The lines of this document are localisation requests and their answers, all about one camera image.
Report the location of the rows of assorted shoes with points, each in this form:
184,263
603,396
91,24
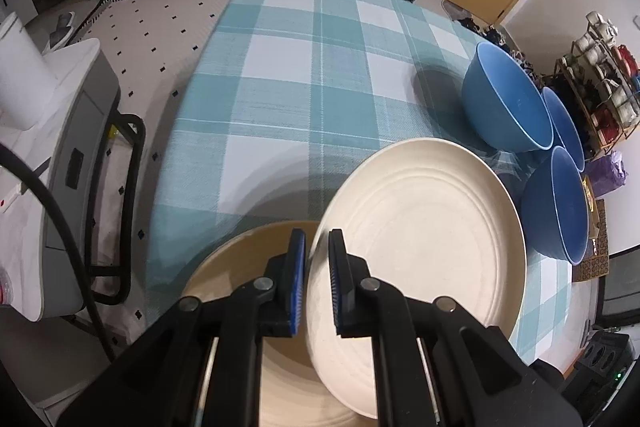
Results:
607,72

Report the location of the black power strip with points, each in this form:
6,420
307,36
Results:
600,357

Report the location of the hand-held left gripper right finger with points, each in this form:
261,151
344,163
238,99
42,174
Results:
336,287

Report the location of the cat print cardboard box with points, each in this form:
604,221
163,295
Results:
595,217

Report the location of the grey slipper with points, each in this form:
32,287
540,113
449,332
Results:
61,29

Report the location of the metal shoe rack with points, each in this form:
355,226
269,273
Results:
565,72

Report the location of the beige dotted rug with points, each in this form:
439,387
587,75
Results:
165,32

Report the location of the cream plate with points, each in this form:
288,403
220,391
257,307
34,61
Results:
425,232
240,257

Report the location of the purple plastic bag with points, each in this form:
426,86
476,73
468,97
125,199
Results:
607,172

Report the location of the blue bowl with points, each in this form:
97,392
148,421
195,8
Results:
505,102
552,207
567,132

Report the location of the scattered sneakers pile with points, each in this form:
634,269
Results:
520,57

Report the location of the brown patterned box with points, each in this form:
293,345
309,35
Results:
592,264

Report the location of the grey doormat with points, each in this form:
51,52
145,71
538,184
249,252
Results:
452,11

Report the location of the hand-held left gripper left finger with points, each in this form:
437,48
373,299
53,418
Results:
298,287

